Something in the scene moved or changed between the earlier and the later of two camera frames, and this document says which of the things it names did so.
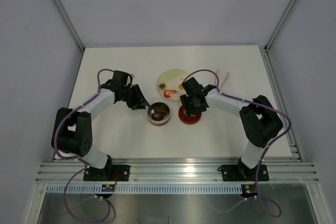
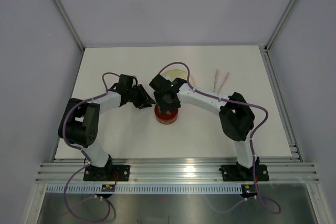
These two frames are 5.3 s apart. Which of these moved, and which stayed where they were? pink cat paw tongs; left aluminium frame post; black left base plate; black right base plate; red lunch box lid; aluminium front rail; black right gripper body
Moved: black right gripper body; red lunch box lid
Stayed: left aluminium frame post; black left base plate; pink cat paw tongs; black right base plate; aluminium front rail
